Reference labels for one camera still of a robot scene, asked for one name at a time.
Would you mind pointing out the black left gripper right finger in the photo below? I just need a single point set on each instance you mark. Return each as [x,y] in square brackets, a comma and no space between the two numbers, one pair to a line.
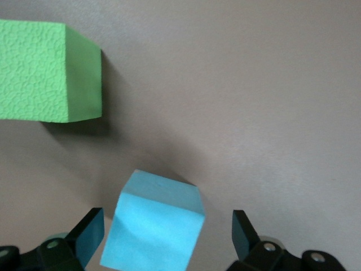
[245,237]

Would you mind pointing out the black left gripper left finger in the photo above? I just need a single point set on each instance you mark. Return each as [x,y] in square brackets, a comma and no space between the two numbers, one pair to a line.
[90,234]

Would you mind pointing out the blue foam cube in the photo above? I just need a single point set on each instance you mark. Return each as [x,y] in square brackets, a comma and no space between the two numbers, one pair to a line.
[155,220]

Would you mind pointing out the green foam cube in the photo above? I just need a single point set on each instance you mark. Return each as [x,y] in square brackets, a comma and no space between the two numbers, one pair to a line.
[36,70]

